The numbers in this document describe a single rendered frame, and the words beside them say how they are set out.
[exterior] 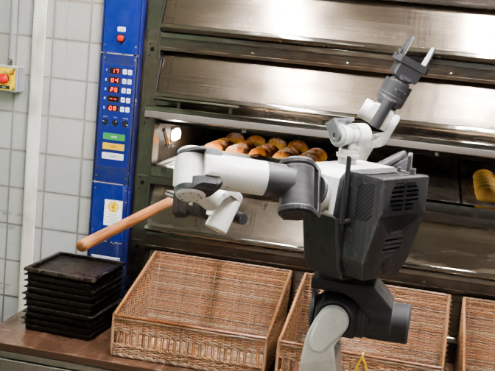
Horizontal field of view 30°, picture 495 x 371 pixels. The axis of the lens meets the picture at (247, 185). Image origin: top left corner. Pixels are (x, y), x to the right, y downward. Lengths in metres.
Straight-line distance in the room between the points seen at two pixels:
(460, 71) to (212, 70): 0.92
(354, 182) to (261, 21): 1.19
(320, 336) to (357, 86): 1.17
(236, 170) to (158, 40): 1.35
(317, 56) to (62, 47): 1.01
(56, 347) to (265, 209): 0.94
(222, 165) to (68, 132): 1.50
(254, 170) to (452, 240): 1.33
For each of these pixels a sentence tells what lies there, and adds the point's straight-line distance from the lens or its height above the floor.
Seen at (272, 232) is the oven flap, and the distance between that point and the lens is 3.54.
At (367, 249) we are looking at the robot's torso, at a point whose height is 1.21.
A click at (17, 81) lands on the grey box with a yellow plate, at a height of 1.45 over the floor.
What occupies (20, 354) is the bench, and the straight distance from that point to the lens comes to 3.39.
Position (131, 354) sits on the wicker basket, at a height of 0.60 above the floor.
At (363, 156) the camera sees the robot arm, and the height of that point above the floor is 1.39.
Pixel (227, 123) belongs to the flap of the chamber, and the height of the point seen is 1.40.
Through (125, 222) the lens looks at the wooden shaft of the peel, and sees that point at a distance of 2.53.
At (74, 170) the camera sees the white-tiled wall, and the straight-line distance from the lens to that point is 3.74.
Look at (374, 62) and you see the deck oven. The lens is 3.43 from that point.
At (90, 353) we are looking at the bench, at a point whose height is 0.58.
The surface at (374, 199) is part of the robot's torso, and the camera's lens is 2.41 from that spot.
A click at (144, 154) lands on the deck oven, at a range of 3.63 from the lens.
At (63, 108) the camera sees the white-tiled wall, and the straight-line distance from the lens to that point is 3.73.
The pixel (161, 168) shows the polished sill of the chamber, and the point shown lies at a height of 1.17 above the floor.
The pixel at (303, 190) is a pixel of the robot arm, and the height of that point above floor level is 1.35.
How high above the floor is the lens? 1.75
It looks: 10 degrees down
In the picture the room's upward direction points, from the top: 5 degrees clockwise
